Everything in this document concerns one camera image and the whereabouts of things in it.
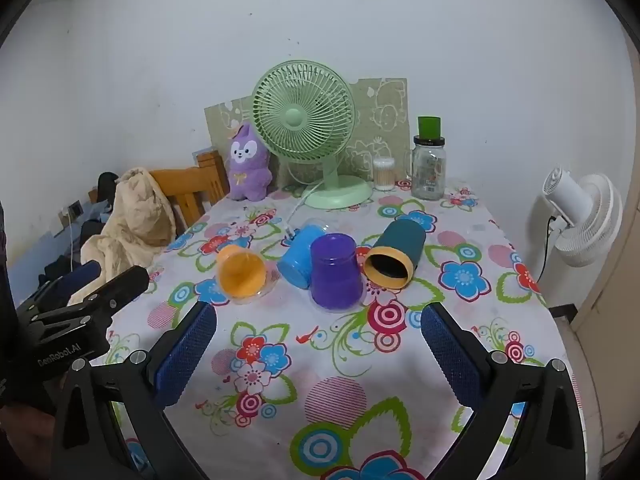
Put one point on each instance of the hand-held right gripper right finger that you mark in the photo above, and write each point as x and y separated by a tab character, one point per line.
451	356

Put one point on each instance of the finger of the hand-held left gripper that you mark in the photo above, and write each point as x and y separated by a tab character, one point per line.
86	272
122	282

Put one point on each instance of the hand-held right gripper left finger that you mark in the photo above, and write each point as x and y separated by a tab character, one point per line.
184	356

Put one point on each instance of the orange plastic cup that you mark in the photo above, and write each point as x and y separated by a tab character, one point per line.
240	270

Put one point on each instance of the teal cup with yellow rim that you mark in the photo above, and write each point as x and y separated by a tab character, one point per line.
400	245

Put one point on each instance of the purple plastic cup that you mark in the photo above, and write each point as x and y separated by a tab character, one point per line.
334	275

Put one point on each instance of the blue plastic cup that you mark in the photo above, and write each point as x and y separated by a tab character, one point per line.
300	255

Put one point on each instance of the green plastic cup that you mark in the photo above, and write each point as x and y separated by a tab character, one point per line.
429	127

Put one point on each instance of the beige blanket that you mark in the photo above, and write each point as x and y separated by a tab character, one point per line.
135	220

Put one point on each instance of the wooden chair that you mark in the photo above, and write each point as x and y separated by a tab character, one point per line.
192	190

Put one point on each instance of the purple plush toy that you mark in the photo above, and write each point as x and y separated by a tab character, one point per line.
248	170

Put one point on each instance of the glass jar with black lid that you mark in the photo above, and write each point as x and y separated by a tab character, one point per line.
428	172

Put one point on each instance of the white standing fan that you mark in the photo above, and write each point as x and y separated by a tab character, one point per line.
585	220

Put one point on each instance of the cotton swab container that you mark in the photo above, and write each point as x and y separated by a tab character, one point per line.
384	175

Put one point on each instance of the green desk fan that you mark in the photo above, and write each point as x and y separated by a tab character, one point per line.
300	115

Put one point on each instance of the printed cardboard board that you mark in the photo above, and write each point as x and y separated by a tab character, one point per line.
385	110

